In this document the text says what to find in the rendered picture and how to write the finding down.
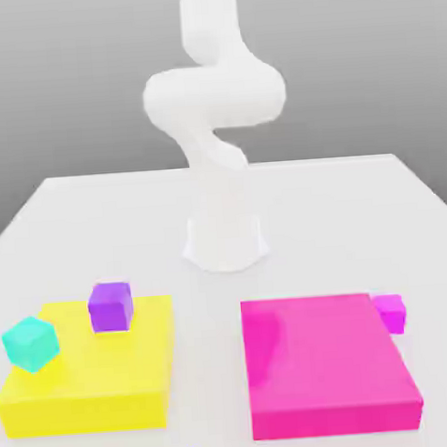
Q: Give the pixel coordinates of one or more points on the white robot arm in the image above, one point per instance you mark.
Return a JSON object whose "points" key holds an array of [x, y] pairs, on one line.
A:
{"points": [[214, 96]]}

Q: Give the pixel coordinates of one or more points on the small purple cube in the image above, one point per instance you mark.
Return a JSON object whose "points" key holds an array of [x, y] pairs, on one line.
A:
{"points": [[110, 308]]}

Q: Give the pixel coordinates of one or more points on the small magenta cube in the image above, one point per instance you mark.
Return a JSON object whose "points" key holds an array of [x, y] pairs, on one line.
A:
{"points": [[392, 311]]}

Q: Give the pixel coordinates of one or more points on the small cyan cube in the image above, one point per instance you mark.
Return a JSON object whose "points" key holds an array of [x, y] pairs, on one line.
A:
{"points": [[30, 344]]}

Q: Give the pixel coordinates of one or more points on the large pink box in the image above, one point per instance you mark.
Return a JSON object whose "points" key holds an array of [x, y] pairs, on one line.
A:
{"points": [[327, 359]]}

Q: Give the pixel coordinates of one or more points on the large yellow box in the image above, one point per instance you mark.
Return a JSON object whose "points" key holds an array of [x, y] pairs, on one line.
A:
{"points": [[106, 370]]}

